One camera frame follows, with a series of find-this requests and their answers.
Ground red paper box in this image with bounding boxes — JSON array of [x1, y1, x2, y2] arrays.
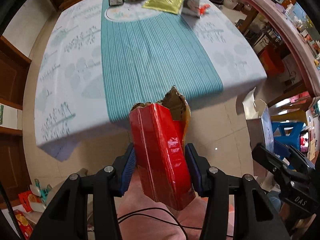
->
[[129, 86, 195, 211]]

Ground white red torn box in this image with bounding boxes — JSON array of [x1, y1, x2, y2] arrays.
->
[[181, 0, 210, 18]]

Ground purple white small carton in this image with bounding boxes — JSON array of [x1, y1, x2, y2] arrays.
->
[[242, 87, 274, 153]]

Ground blue plastic stool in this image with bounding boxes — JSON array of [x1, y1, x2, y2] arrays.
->
[[271, 121, 304, 150]]

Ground pink trouser legs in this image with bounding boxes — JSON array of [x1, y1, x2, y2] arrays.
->
[[117, 171, 208, 239]]

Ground grey plastic stool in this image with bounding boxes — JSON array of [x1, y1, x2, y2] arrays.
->
[[46, 168, 88, 206]]

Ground red plastic bucket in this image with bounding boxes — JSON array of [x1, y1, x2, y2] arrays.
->
[[259, 44, 285, 77]]

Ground leaf pattern teal tablecloth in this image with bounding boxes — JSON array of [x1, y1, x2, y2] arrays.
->
[[34, 0, 267, 161]]

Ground black thin cable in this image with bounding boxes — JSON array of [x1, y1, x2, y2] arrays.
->
[[117, 207, 234, 240]]

